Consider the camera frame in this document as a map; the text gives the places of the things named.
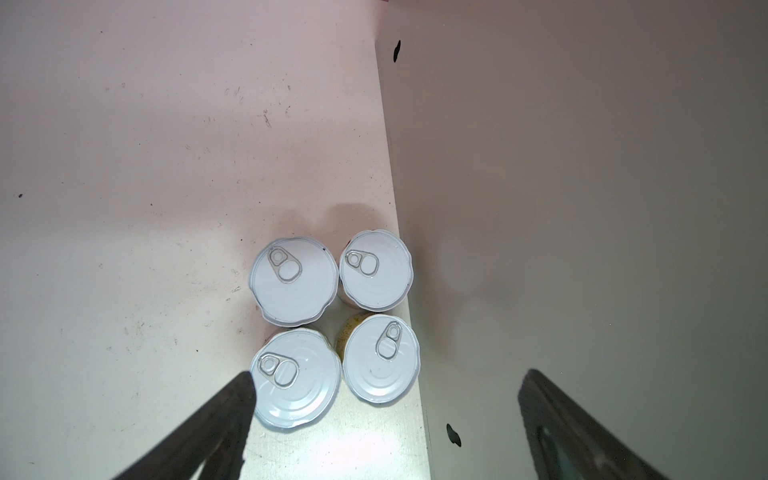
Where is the left side can back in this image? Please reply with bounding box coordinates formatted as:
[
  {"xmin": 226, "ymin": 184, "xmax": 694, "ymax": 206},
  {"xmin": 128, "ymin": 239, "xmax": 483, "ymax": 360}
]
[{"xmin": 249, "ymin": 237, "xmax": 339, "ymax": 328}]

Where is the left side can inner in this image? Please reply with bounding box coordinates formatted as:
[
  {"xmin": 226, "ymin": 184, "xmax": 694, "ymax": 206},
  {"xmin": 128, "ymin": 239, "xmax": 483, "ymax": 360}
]
[{"xmin": 338, "ymin": 229, "xmax": 414, "ymax": 313}]

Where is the brown label can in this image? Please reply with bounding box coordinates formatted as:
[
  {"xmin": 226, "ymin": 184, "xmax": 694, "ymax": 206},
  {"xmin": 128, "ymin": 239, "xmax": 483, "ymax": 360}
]
[{"xmin": 335, "ymin": 312, "xmax": 421, "ymax": 405}]

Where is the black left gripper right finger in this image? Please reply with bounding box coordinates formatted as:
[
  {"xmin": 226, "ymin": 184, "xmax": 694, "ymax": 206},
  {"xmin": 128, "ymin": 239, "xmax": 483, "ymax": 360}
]
[{"xmin": 518, "ymin": 369, "xmax": 666, "ymax": 480}]

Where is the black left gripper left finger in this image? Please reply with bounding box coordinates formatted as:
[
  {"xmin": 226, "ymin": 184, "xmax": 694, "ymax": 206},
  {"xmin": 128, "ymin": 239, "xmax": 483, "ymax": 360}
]
[{"xmin": 117, "ymin": 371, "xmax": 257, "ymax": 479}]

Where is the left side can middle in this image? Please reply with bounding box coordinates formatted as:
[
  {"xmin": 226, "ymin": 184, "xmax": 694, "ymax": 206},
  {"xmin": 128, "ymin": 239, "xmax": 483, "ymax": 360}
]
[{"xmin": 250, "ymin": 328, "xmax": 341, "ymax": 431}]

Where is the grey metal cabinet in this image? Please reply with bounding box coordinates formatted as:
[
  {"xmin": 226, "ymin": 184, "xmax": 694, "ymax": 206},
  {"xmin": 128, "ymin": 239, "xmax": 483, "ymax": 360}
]
[{"xmin": 376, "ymin": 1, "xmax": 767, "ymax": 479}]

